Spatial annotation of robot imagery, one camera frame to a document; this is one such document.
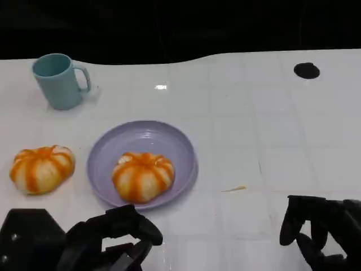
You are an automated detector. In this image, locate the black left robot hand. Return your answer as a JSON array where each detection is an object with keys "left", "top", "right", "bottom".
[{"left": 58, "top": 203, "right": 164, "bottom": 271}]

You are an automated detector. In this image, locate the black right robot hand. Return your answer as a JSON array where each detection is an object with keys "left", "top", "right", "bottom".
[{"left": 279, "top": 194, "right": 361, "bottom": 271}]

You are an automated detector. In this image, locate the orange and white toy bread roll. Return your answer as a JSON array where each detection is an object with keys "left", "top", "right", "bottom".
[
  {"left": 112, "top": 151, "right": 175, "bottom": 204},
  {"left": 9, "top": 145, "right": 76, "bottom": 196}
]

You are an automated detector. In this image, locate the lilac plate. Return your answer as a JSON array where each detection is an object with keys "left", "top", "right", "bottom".
[{"left": 86, "top": 120, "right": 199, "bottom": 211}]

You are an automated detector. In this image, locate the small yellowish scrap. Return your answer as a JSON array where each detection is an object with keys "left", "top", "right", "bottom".
[{"left": 221, "top": 185, "right": 246, "bottom": 193}]

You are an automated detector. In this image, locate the pale green mug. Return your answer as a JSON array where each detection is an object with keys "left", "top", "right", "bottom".
[{"left": 31, "top": 53, "right": 91, "bottom": 111}]

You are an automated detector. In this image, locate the black round table grommet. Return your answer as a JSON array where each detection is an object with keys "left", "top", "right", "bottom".
[{"left": 293, "top": 62, "right": 321, "bottom": 79}]

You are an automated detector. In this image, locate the black backdrop cloth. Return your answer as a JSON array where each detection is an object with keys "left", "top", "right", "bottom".
[{"left": 0, "top": 0, "right": 361, "bottom": 66}]

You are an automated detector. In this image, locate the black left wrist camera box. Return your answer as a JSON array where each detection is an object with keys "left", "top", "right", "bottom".
[{"left": 0, "top": 208, "right": 68, "bottom": 271}]

